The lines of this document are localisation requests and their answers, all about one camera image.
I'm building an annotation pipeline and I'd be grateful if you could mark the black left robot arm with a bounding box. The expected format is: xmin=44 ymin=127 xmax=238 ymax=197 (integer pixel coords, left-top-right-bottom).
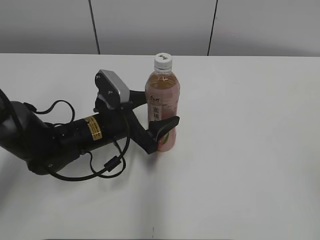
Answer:
xmin=0 ymin=91 xmax=180 ymax=182

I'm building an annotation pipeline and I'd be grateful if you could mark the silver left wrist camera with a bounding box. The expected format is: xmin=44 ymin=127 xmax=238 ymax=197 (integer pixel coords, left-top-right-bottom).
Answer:
xmin=95 ymin=69 xmax=130 ymax=110

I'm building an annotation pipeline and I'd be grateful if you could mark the pink tea bottle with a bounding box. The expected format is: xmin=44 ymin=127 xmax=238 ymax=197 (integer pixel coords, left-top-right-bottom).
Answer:
xmin=144 ymin=52 xmax=181 ymax=153

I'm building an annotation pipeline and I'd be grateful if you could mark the white bottle cap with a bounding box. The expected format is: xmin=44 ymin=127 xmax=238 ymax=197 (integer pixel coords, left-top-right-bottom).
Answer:
xmin=154 ymin=52 xmax=173 ymax=70

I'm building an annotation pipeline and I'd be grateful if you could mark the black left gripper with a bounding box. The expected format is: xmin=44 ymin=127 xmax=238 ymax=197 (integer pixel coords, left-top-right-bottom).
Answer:
xmin=94 ymin=90 xmax=180 ymax=155

